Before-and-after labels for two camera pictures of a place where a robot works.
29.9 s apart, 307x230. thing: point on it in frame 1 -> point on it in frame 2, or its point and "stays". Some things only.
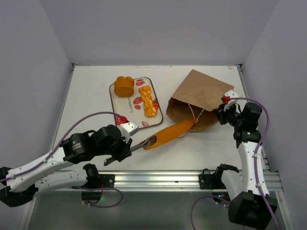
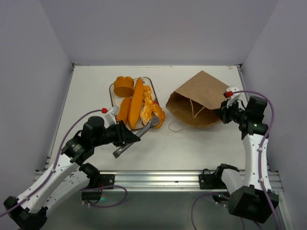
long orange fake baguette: x=171 y=133 -> x=136 y=106
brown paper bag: x=197 y=98 stays
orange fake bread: x=124 y=86 stays
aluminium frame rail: x=175 y=180 stays
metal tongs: x=148 y=142 -> x=154 y=121
